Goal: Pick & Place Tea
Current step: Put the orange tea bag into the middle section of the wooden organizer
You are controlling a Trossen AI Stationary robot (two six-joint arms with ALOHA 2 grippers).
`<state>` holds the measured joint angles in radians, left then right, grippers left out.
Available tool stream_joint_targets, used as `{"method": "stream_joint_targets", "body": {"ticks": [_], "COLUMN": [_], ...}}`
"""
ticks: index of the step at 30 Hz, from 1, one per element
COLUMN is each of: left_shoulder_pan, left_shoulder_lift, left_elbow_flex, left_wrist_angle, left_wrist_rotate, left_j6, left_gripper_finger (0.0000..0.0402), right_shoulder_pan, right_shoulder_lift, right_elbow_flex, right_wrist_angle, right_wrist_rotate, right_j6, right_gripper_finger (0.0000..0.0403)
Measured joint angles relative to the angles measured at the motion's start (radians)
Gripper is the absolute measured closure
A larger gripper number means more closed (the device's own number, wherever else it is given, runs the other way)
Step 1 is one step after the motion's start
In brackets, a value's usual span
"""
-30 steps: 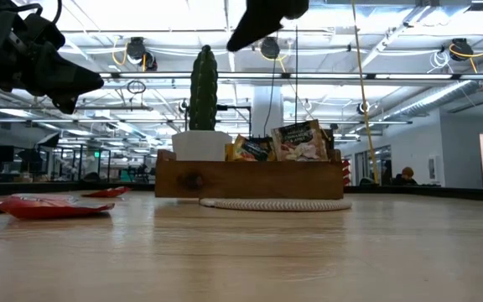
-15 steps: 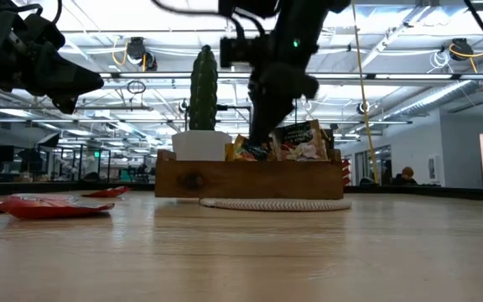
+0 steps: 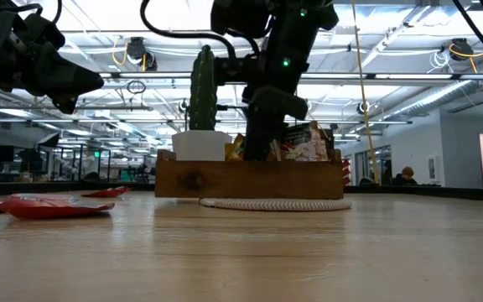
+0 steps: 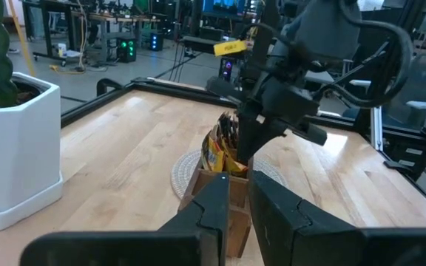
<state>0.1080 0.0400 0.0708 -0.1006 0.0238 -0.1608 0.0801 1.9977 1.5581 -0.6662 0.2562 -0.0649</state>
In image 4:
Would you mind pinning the round woven placemat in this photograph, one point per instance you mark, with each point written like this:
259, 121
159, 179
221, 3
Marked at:
187, 170

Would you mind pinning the wooden three-compartment tray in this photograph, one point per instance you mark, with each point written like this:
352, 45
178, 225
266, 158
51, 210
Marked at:
239, 221

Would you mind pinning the computer tower blue lights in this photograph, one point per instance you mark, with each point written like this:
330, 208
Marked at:
156, 41

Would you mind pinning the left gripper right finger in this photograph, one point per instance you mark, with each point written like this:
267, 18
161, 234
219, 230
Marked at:
279, 221

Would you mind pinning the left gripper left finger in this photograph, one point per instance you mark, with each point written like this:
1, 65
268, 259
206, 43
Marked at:
205, 218

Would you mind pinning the white hexagonal plant pot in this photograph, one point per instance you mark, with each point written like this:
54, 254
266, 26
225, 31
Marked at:
17, 159

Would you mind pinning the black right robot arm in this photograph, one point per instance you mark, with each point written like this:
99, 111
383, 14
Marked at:
324, 29

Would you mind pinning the aluminium extrusion post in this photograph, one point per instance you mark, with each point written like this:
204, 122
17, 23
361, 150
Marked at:
376, 129

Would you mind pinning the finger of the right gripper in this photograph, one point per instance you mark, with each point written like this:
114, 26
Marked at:
248, 136
268, 134

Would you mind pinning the black mesh office chair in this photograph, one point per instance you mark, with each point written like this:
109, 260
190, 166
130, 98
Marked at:
420, 85

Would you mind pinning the computer tower green lights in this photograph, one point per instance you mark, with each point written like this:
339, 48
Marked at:
126, 50

